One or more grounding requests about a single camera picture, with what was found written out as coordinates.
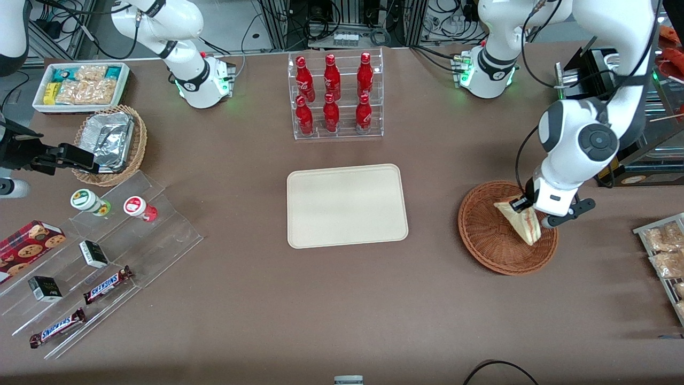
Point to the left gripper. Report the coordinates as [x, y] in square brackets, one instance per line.
[528, 193]

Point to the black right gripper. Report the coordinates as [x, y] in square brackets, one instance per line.
[16, 151]

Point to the triangular sandwich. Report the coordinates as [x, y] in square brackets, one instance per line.
[526, 230]

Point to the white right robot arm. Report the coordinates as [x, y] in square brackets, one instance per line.
[200, 85]

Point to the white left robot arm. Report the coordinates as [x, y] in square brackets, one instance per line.
[582, 141]

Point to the brown wicker basket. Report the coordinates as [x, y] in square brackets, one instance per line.
[491, 246]

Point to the light wicker basket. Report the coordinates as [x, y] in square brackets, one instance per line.
[140, 144]

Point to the tray of packaged snacks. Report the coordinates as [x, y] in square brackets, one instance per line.
[644, 231]

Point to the beige plastic tray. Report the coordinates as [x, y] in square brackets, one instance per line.
[347, 206]

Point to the aluminium foil container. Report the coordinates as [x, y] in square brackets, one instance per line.
[109, 139]

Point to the green lid yogurt cup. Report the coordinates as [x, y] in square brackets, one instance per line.
[84, 199]

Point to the large clear snack bag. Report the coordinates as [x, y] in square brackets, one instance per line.
[88, 92]

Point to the yellow snack package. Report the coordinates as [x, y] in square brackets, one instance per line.
[51, 93]

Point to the red lid yogurt cup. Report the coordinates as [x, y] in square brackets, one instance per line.
[136, 206]

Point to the white plastic snack bin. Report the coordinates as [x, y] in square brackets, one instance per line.
[124, 88]

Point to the teal snack package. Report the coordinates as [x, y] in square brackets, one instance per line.
[113, 72]
[63, 74]

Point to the small clear snack bag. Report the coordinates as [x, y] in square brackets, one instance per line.
[91, 72]

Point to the small black box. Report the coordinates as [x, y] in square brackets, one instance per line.
[93, 254]
[45, 289]

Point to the red cookie box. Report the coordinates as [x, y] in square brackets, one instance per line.
[26, 248]

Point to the clear acrylic stepped stand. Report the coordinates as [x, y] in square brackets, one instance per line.
[160, 240]

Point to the Snickers chocolate bar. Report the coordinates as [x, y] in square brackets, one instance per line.
[107, 285]
[57, 328]

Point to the bagged pastry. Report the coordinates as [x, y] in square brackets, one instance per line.
[668, 264]
[679, 290]
[680, 311]
[662, 238]

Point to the black hot dog warmer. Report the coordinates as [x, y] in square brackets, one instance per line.
[590, 67]

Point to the red cola bottle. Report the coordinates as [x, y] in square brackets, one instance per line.
[365, 75]
[304, 80]
[304, 118]
[363, 116]
[331, 116]
[332, 77]

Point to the clear acrylic bottle rack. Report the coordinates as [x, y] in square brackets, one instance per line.
[347, 136]

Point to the red sausage on skewer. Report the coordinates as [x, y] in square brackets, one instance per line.
[674, 58]
[672, 33]

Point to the small grey device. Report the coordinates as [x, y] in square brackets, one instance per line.
[348, 380]

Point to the white power strip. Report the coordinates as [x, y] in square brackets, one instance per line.
[346, 39]

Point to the aluminium frame post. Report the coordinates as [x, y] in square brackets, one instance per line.
[278, 24]
[414, 24]

